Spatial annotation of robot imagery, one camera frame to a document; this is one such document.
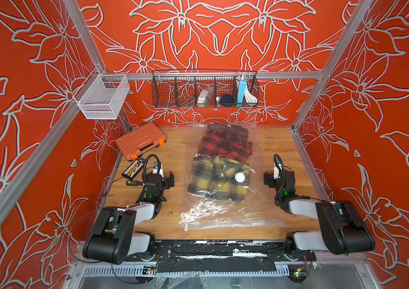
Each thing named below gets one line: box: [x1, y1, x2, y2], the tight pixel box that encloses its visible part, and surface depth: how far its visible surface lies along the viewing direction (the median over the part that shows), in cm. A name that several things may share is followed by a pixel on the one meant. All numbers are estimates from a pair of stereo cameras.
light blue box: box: [236, 77, 248, 108], surface depth 90 cm
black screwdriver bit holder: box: [121, 157, 146, 180], surface depth 100 cm
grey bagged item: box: [197, 87, 215, 108], surface depth 94 cm
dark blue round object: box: [220, 93, 235, 108], surface depth 97 cm
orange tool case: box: [115, 121, 167, 162], surface depth 109 cm
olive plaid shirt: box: [187, 155, 250, 202], surface depth 94 cm
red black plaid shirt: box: [197, 123, 254, 164], surface depth 108 cm
